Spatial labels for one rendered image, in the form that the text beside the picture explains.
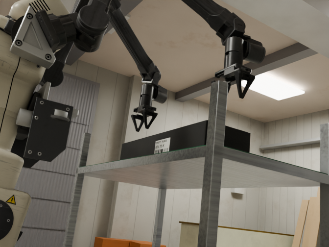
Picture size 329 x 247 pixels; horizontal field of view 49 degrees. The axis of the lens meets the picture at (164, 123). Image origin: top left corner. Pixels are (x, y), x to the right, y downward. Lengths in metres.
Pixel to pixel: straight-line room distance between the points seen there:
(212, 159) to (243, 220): 7.77
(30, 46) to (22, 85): 0.17
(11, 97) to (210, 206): 0.59
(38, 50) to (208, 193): 0.51
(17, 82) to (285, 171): 0.74
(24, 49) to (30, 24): 0.07
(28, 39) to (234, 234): 6.12
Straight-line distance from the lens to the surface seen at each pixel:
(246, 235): 6.96
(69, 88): 6.56
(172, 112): 7.50
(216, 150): 0.80
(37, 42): 0.93
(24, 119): 0.99
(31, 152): 0.97
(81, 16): 0.96
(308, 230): 7.67
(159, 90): 1.64
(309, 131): 8.41
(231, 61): 1.13
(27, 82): 1.06
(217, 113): 0.82
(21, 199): 0.99
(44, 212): 6.23
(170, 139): 1.17
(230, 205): 8.29
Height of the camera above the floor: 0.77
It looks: 15 degrees up
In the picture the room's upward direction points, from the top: 7 degrees clockwise
